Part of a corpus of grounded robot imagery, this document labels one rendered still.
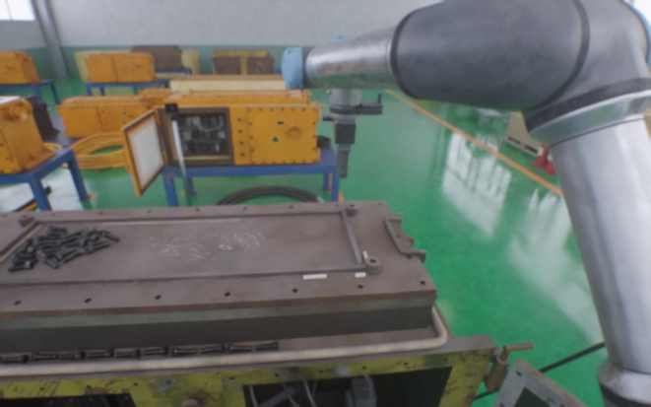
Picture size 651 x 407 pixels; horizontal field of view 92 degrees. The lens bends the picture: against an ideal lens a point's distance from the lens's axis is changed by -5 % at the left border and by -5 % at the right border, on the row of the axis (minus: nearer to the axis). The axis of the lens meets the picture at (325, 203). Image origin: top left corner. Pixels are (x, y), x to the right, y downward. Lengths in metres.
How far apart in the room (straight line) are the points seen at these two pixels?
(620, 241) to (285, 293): 0.61
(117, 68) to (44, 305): 9.16
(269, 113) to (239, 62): 5.90
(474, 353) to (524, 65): 0.73
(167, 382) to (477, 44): 0.84
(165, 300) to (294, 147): 2.69
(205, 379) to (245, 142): 2.75
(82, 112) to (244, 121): 4.49
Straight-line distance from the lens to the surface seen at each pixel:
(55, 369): 0.96
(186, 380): 0.87
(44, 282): 1.00
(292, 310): 0.80
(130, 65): 9.78
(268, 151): 3.37
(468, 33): 0.34
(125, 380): 0.91
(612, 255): 0.41
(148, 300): 0.84
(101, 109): 7.24
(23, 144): 4.48
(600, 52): 0.40
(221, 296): 0.80
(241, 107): 3.30
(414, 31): 0.36
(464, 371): 0.99
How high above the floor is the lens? 1.90
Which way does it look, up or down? 28 degrees down
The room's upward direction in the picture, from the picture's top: 2 degrees clockwise
